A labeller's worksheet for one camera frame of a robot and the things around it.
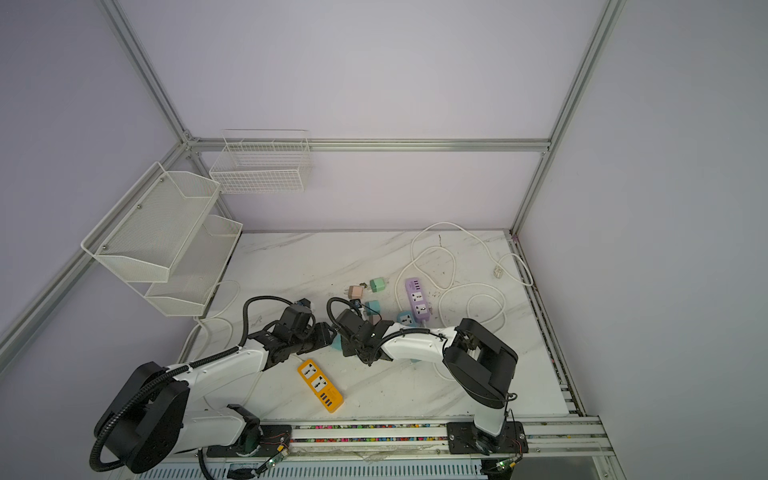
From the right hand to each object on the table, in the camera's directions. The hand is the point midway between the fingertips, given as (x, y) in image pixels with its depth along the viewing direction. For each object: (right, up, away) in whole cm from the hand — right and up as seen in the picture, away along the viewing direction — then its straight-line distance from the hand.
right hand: (347, 340), depth 87 cm
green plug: (+8, +15, +15) cm, 23 cm away
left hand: (-6, 0, +2) cm, 6 cm away
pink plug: (0, +13, +14) cm, 19 cm away
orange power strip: (-3, -13, -9) cm, 16 cm away
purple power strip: (+22, +9, +11) cm, 26 cm away
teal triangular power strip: (-3, 0, -1) cm, 3 cm away
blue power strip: (+18, +5, +6) cm, 20 cm away
